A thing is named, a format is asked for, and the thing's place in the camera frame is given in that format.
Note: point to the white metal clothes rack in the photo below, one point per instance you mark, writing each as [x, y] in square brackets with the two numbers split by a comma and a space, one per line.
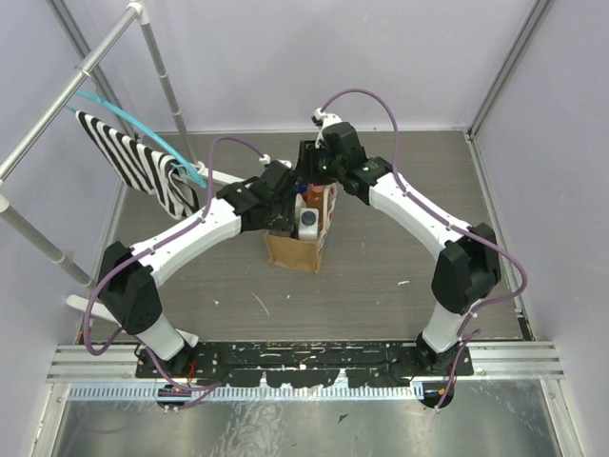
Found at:
[63, 187]

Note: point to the orange bottle pink cap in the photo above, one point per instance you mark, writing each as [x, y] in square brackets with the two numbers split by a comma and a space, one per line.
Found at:
[315, 197]

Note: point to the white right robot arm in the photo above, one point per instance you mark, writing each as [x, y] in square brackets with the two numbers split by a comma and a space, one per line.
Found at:
[467, 264]

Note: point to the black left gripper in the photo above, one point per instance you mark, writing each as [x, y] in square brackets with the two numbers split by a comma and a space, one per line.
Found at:
[284, 209]

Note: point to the black white striped cloth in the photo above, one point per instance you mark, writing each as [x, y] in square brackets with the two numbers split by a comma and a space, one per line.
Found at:
[142, 168]

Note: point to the burlap watermelon canvas bag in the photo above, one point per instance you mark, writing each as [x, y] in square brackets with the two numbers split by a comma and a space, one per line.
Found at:
[287, 251]

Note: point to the aluminium frame rail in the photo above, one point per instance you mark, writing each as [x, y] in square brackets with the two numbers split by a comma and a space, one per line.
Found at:
[491, 359]

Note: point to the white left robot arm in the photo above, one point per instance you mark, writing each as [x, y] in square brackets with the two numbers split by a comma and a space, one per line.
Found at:
[130, 277]

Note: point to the teal plastic hanger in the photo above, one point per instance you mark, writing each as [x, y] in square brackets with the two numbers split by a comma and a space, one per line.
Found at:
[191, 172]

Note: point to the white bottle dark cap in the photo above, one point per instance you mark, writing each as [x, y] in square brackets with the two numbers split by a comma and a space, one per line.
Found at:
[308, 227]

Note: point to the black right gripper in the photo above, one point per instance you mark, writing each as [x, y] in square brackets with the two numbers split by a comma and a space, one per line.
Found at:
[307, 158]

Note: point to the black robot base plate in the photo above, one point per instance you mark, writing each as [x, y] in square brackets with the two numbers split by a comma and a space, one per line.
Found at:
[310, 364]

